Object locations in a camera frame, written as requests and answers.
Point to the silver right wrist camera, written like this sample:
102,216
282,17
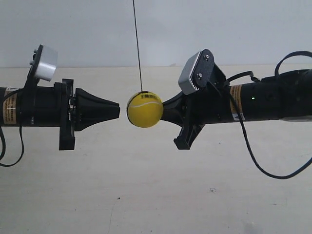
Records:
196,72

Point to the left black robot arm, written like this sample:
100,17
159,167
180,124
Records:
71,110

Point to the yellow tennis ball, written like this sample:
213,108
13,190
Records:
144,109

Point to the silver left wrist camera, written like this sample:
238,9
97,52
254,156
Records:
44,63

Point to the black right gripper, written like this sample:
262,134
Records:
210,105

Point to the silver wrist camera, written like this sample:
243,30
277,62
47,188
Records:
44,63
196,72

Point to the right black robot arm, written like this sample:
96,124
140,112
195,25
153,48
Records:
286,97

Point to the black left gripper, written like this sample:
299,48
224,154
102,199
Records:
50,107

